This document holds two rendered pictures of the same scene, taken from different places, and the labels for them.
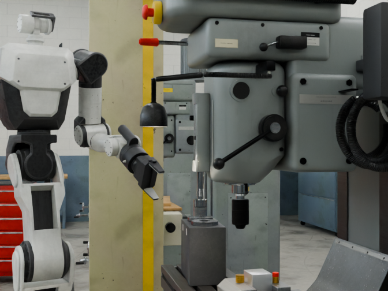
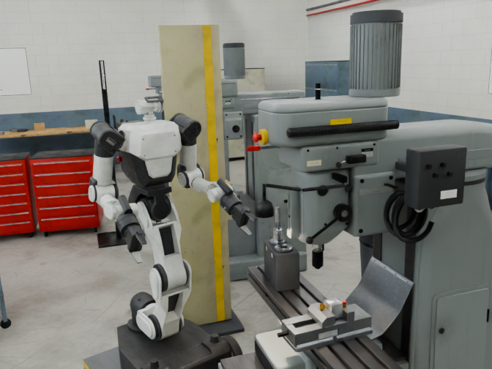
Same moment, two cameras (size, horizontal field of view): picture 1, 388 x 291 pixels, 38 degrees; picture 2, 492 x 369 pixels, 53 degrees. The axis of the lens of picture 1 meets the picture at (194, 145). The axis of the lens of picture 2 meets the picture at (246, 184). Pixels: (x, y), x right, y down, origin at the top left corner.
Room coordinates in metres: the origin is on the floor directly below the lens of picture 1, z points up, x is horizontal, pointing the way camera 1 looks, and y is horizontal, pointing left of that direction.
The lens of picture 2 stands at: (-0.37, 0.32, 2.04)
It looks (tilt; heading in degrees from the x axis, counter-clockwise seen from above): 14 degrees down; 355
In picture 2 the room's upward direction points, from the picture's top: 2 degrees counter-clockwise
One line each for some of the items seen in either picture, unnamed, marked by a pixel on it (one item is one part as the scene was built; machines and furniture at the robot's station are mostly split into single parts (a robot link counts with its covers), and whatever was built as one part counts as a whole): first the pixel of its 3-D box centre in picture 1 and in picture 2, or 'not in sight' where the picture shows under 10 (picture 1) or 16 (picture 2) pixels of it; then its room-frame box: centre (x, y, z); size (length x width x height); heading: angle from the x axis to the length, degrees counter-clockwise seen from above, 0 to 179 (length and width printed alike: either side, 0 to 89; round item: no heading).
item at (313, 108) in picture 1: (306, 123); (359, 198); (1.58, -0.32, 1.47); 0.24 x 0.19 x 0.26; 13
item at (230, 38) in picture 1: (255, 47); (327, 151); (1.55, -0.17, 1.68); 0.34 x 0.24 x 0.10; 103
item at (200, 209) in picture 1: (200, 209); (277, 235); (1.96, -0.02, 1.19); 0.05 x 0.05 x 0.06
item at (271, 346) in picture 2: not in sight; (317, 344); (1.54, -0.13, 0.82); 0.50 x 0.35 x 0.12; 103
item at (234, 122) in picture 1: (242, 123); (318, 203); (1.54, -0.13, 1.47); 0.21 x 0.19 x 0.32; 13
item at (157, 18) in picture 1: (157, 12); (263, 137); (1.49, 0.10, 1.76); 0.06 x 0.02 x 0.06; 13
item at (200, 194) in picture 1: (200, 182); (277, 217); (1.96, -0.02, 1.28); 0.03 x 0.03 x 0.11
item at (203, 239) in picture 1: (202, 248); (280, 262); (1.91, -0.03, 1.06); 0.22 x 0.12 x 0.20; 8
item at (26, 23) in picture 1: (33, 28); (147, 108); (2.05, 0.58, 1.84); 0.10 x 0.07 x 0.09; 121
